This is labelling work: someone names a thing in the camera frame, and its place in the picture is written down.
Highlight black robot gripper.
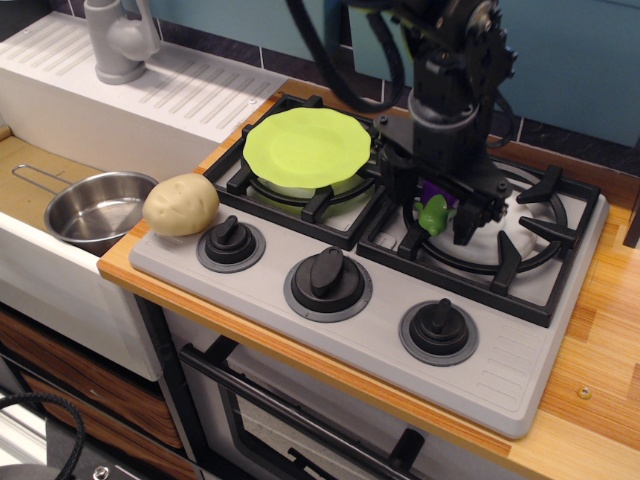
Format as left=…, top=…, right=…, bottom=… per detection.
left=374, top=97, right=511, bottom=245

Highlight purple toy eggplant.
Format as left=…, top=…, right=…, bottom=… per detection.
left=414, top=181, right=459, bottom=237

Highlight beige toy potato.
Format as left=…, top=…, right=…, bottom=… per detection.
left=142, top=173, right=220, bottom=236

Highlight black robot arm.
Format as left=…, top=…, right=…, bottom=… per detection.
left=287, top=1, right=517, bottom=245

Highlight light green plastic plate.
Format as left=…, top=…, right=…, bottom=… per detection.
left=243, top=107, right=371, bottom=189

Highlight small steel pot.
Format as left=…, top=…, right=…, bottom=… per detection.
left=12, top=164, right=157, bottom=257

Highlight white sink unit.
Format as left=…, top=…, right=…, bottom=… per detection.
left=1, top=13, right=285, bottom=381

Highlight black left burner grate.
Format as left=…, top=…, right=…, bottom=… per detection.
left=205, top=94, right=391, bottom=250

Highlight black burner grate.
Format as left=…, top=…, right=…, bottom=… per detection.
left=205, top=94, right=391, bottom=250
left=357, top=157, right=607, bottom=327

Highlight black right burner grate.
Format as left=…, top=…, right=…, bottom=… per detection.
left=357, top=157, right=607, bottom=327

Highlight black right stove knob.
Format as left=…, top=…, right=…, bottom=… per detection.
left=399, top=298, right=479, bottom=367

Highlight black stove knob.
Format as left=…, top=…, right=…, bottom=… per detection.
left=196, top=215, right=266, bottom=274
left=283, top=247, right=373, bottom=323
left=399, top=298, right=479, bottom=367

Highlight black middle stove knob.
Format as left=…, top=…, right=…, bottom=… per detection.
left=283, top=247, right=373, bottom=323

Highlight grey toy stove top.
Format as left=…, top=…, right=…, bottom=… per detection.
left=128, top=137, right=610, bottom=441

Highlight black left stove knob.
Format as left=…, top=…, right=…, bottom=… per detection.
left=196, top=215, right=266, bottom=274

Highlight toy oven door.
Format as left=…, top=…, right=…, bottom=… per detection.
left=179, top=337, right=506, bottom=479

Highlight grey toy faucet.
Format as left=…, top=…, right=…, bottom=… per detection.
left=84, top=0, right=161, bottom=85

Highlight wooden drawer front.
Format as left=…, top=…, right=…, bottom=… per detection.
left=1, top=307, right=183, bottom=450

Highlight black braided cable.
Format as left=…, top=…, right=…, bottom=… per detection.
left=0, top=391, right=86, bottom=480

